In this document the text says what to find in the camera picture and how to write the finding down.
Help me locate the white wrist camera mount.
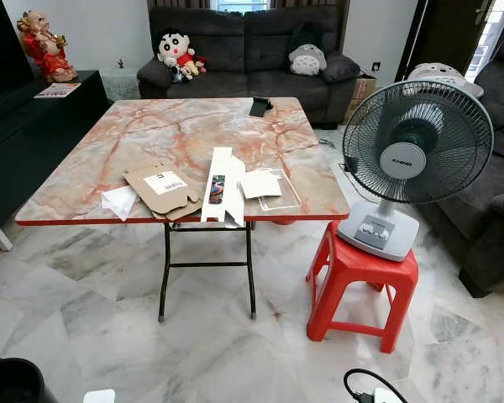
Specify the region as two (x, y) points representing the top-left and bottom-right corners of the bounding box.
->
(374, 387), (408, 403)
(82, 389), (117, 403)

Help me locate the small grey totoro plush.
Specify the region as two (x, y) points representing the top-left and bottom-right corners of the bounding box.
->
(287, 38), (327, 77)

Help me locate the small black pouch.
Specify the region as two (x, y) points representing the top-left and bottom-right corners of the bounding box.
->
(249, 97), (274, 118)

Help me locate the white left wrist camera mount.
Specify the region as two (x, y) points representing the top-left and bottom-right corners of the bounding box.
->
(82, 389), (117, 403)

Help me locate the grey electric table fan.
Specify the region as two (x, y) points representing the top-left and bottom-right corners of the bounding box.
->
(336, 78), (495, 263)

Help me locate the red gold fortune god statue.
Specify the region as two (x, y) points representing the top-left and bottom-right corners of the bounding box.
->
(17, 10), (78, 83)

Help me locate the dark wooden door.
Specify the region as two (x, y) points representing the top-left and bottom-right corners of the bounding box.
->
(395, 0), (490, 81)

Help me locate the black rubbish bin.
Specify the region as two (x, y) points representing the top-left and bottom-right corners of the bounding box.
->
(0, 359), (58, 403)

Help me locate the brown cardboard piece with label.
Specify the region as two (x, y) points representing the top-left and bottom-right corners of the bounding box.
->
(123, 164), (204, 222)

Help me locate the red white booklet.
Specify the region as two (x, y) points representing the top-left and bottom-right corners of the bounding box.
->
(34, 82), (81, 99)

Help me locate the clear plastic tray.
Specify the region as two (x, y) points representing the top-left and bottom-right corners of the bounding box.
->
(256, 168), (303, 212)

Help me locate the cartoon boy plush doll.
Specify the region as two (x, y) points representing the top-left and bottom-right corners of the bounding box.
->
(155, 29), (209, 83)

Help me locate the white paper sheet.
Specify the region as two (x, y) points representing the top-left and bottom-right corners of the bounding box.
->
(238, 168), (284, 200)

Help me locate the red plastic stool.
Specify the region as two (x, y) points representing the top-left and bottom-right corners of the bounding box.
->
(306, 220), (419, 353)

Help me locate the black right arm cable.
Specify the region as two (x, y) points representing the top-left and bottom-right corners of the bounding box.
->
(343, 368), (408, 403)

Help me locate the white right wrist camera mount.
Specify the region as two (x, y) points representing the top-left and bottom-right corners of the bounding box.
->
(374, 387), (408, 403)

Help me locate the crumpled white tissue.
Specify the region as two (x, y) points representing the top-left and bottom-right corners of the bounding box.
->
(101, 185), (139, 222)

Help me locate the orange marble folding table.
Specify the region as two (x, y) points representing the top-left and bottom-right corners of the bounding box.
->
(15, 97), (352, 324)

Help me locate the tall white carton box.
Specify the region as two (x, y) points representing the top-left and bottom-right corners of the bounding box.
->
(200, 147), (246, 228)

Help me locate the brown cardboard box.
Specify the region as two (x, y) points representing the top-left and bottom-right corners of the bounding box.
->
(346, 76), (377, 123)

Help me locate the dark grey fabric sofa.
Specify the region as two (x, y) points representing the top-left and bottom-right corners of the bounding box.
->
(137, 7), (362, 128)

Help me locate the dark grey fabric armchair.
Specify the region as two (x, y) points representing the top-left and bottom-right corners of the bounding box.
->
(420, 25), (504, 299)

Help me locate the large grey totoro plush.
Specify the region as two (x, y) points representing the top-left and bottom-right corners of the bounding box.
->
(406, 61), (485, 100)

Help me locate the black low tv console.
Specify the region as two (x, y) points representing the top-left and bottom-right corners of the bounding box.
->
(0, 71), (111, 244)

